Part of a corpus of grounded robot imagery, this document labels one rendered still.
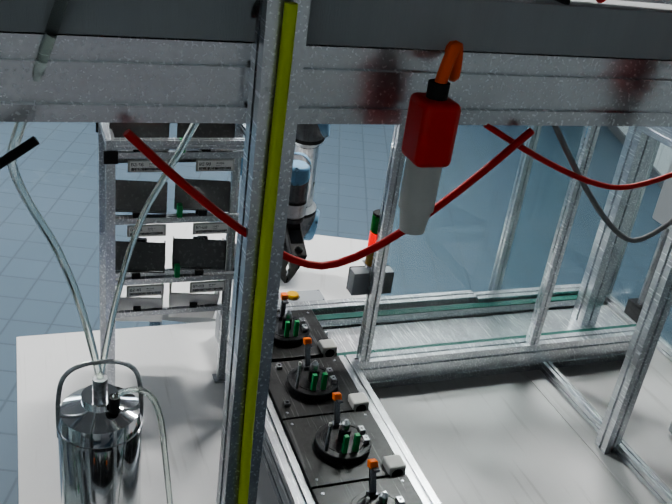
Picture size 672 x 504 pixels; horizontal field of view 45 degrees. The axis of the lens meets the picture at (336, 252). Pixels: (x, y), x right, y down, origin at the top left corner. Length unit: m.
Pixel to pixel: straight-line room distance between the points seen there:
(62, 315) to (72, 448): 2.90
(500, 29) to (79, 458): 0.93
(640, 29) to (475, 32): 0.23
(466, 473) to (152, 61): 1.60
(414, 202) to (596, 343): 1.91
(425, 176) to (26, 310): 3.57
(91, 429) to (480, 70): 0.82
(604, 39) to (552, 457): 1.51
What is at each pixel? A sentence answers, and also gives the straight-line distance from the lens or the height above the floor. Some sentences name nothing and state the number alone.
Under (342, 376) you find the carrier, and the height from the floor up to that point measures 0.97.
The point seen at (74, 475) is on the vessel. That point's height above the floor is 1.32.
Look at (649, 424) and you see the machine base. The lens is 2.66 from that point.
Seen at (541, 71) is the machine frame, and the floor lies 2.07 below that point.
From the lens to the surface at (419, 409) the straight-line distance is 2.41.
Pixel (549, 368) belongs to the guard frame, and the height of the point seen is 0.89.
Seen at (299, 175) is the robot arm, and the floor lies 1.47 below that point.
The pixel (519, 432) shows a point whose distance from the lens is 2.43.
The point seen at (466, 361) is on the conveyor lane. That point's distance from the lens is 2.55.
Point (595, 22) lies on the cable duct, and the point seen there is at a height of 2.14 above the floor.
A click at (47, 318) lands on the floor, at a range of 4.28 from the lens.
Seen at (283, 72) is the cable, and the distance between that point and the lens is 0.86.
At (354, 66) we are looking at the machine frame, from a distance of 0.96.
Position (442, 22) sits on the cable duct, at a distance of 0.97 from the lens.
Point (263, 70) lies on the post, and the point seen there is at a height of 2.08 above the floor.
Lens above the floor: 2.31
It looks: 27 degrees down
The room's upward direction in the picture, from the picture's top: 8 degrees clockwise
